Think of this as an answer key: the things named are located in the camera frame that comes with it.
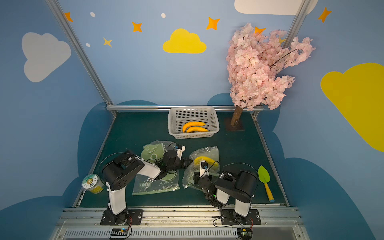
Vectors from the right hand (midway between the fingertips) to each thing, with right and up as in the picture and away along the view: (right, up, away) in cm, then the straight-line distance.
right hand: (199, 165), depth 89 cm
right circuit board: (+22, -30, -16) cm, 41 cm away
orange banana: (-8, +25, +21) cm, 34 cm away
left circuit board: (-41, -30, -16) cm, 53 cm away
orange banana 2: (-2, +22, +19) cm, 29 cm away
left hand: (-3, +3, +3) cm, 5 cm away
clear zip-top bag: (-5, -4, -4) cm, 7 cm away
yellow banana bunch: (+6, +3, -1) cm, 7 cm away
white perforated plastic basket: (-16, +31, +26) cm, 44 cm away
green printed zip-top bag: (-33, -10, -6) cm, 35 cm away
